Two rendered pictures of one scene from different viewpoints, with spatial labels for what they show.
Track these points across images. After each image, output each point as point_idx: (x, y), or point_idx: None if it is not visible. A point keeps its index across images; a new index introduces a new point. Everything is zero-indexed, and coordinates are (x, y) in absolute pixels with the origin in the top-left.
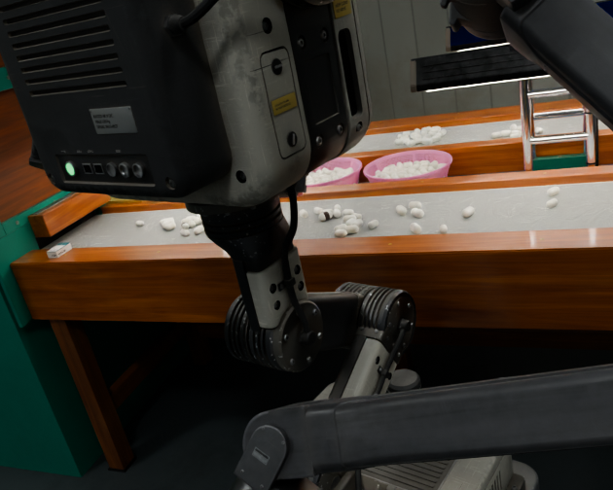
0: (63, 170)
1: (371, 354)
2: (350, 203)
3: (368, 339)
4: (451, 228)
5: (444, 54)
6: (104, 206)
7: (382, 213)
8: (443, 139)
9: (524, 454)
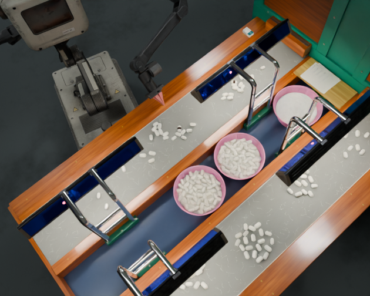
0: None
1: (81, 93)
2: (187, 147)
3: (84, 94)
4: None
5: (121, 147)
6: (308, 57)
7: (161, 149)
8: (236, 248)
9: None
